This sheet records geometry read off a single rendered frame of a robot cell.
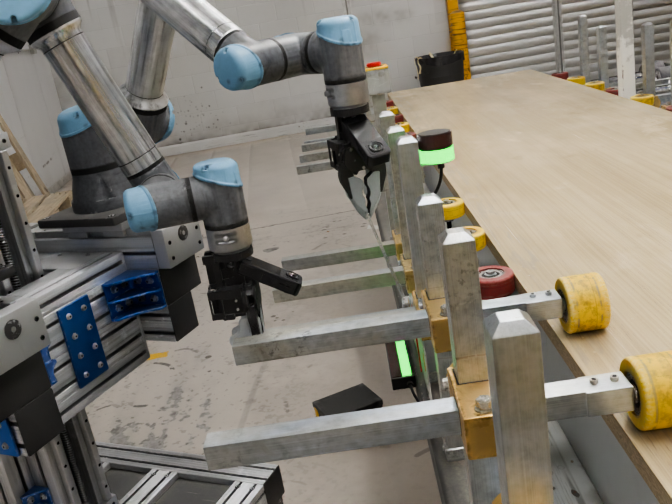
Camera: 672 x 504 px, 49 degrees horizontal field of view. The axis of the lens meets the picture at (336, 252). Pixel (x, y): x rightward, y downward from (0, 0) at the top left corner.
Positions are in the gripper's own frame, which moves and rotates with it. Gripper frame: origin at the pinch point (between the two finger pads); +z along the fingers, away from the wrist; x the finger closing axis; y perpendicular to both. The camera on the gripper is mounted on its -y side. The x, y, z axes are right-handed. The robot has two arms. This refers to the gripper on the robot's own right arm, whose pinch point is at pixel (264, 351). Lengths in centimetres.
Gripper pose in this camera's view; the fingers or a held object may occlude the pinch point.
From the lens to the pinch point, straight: 134.7
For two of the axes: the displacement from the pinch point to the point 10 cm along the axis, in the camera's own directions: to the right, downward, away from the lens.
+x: 0.1, 3.1, -9.5
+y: -9.9, 1.4, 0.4
